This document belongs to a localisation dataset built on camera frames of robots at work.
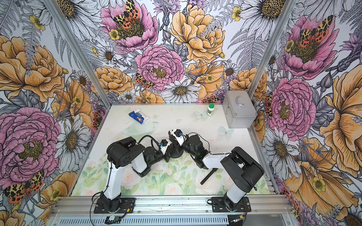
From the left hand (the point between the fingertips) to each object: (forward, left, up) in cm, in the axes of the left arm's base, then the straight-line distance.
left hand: (176, 149), depth 94 cm
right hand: (+1, +1, +11) cm, 12 cm away
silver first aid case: (+23, -44, +13) cm, 51 cm away
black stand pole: (-17, -19, 0) cm, 26 cm away
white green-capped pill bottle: (+29, -26, +7) cm, 40 cm away
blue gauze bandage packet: (+28, +29, +2) cm, 40 cm away
